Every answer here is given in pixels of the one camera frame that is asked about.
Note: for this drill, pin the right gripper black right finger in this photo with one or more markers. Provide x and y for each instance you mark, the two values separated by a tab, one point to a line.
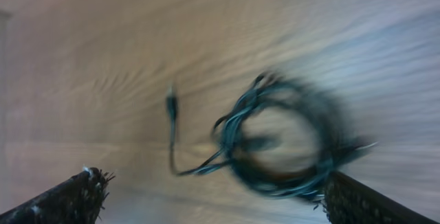
348	201

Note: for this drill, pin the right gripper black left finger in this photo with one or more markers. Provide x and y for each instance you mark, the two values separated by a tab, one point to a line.
77	200

